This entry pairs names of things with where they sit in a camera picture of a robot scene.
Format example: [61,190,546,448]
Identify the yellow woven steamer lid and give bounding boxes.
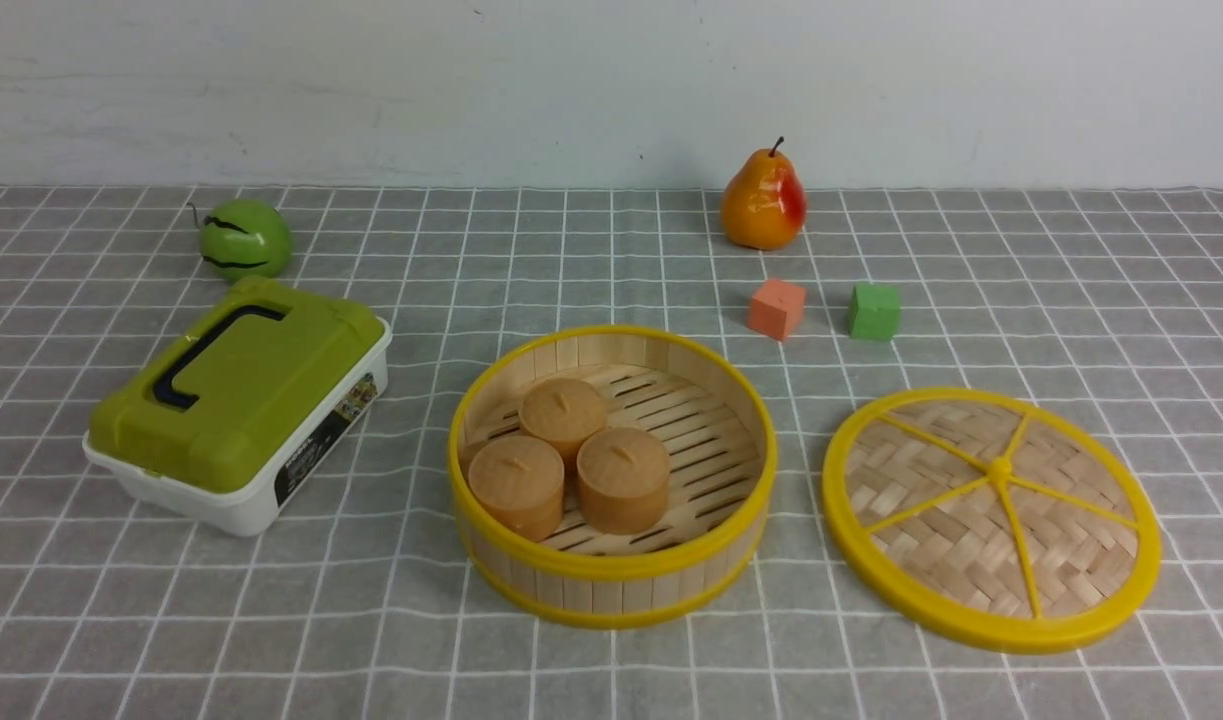
[821,388,1163,655]

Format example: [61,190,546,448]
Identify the yellow bamboo steamer basket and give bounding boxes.
[446,324,779,630]

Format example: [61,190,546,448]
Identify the brown bun back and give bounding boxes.
[519,378,608,477]

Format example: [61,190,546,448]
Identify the brown bun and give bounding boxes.
[519,378,608,477]
[466,436,566,542]
[576,427,670,535]

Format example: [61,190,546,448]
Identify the brown bun front right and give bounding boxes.
[576,427,670,535]

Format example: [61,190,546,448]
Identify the brown bun front left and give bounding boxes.
[466,436,566,542]

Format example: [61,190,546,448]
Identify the orange cube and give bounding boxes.
[745,277,807,342]

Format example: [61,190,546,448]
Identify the orange toy pear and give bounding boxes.
[720,137,808,252]

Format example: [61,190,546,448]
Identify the green cube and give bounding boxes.
[848,284,903,342]

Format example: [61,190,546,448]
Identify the green lidded white box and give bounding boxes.
[82,277,393,535]

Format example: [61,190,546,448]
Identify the green toy apple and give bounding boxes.
[187,197,294,284]

